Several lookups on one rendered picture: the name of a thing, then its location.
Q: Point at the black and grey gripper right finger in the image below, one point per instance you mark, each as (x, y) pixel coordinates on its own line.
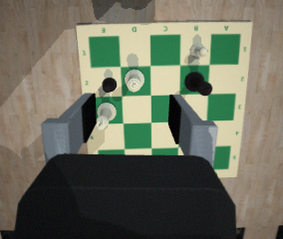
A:
(194, 135)

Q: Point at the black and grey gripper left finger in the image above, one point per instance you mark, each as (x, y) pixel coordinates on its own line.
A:
(71, 129)

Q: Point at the green and cream chessboard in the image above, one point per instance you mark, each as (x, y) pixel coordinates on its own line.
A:
(161, 51)

